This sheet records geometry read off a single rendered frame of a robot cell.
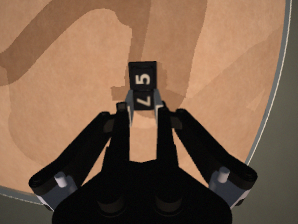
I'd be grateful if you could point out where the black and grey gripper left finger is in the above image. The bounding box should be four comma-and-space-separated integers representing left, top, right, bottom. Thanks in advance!
28, 90, 134, 213

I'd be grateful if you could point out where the black cube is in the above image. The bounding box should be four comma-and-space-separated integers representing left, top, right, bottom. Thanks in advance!
131, 65, 154, 90
133, 89, 154, 111

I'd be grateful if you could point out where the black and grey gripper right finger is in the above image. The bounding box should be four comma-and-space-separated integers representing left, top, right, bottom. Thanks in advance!
154, 89, 258, 212

